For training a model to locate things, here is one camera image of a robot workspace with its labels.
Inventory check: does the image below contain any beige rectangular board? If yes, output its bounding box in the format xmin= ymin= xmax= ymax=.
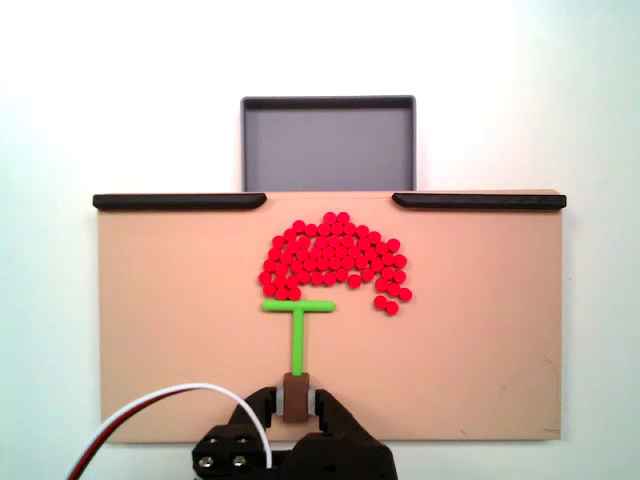
xmin=93 ymin=188 xmax=568 ymax=445

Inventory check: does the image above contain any green T-shaped pusher tool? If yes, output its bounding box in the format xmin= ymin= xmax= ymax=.
xmin=261 ymin=299 xmax=337 ymax=424

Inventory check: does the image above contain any white red black servo cable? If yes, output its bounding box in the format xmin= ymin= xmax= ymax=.
xmin=64 ymin=382 xmax=275 ymax=480

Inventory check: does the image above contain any grey square container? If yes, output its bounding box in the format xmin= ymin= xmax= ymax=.
xmin=239 ymin=94 xmax=418 ymax=193

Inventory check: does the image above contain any black edge bar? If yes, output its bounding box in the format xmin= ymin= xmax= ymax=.
xmin=92 ymin=193 xmax=268 ymax=211
xmin=391 ymin=192 xmax=568 ymax=211

